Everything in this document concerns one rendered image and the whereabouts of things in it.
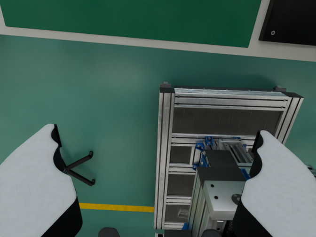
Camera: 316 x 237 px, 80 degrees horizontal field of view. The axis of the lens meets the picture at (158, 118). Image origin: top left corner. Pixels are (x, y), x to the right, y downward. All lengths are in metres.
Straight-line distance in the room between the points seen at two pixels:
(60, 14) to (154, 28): 0.23
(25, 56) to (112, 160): 0.96
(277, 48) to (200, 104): 0.66
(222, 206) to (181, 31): 0.43
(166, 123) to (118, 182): 0.87
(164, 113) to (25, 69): 0.97
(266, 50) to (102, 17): 0.42
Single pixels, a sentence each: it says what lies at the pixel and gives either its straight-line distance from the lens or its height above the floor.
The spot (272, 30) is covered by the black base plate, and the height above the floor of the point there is 0.77.
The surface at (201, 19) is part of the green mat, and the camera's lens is 0.53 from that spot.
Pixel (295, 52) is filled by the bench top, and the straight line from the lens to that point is 0.64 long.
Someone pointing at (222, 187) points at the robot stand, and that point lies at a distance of 0.53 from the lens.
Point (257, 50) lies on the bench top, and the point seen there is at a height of 0.75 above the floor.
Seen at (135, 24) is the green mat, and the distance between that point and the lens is 0.52.
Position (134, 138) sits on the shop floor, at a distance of 1.52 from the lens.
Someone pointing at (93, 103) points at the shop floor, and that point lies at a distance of 1.45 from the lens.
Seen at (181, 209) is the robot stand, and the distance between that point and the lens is 1.74.
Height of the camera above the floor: 1.27
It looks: 63 degrees down
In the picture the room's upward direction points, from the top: 180 degrees clockwise
